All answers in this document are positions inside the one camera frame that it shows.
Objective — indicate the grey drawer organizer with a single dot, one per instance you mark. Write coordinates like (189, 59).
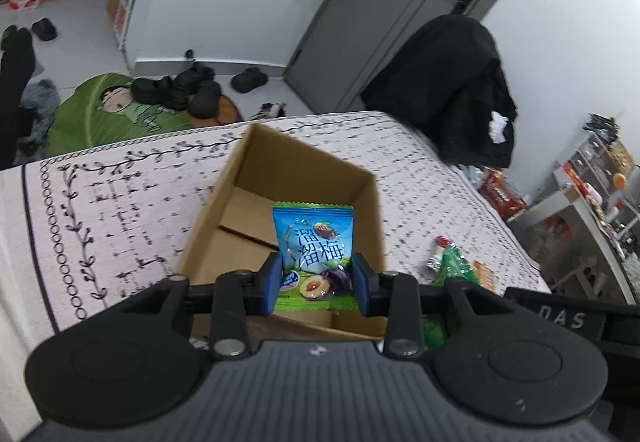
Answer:
(595, 164)

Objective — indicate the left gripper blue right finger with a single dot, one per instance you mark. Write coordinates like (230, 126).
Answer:
(395, 298)

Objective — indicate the blue green plum candy packet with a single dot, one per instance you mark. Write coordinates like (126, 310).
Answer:
(315, 242)

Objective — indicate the brown cardboard box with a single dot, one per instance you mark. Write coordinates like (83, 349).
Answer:
(278, 195)

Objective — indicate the small green snack packet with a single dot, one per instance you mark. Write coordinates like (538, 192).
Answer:
(453, 265)

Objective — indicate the grey door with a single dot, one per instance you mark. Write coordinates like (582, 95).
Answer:
(350, 41)

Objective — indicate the white desk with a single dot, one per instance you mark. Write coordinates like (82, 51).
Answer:
(576, 258)

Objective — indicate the black clothes pile on chair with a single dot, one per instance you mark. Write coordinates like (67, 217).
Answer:
(447, 82)

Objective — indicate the red snack packet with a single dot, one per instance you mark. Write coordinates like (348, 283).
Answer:
(440, 243)

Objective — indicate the orange cracker packet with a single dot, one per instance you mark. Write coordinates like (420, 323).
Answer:
(485, 277)

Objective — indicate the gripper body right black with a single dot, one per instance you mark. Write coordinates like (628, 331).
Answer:
(614, 329)

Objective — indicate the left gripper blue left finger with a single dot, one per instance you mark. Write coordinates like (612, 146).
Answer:
(236, 296)

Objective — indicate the green cartoon floor mat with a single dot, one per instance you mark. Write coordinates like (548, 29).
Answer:
(102, 111)

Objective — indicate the black slippers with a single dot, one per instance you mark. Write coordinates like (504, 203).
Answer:
(194, 91)

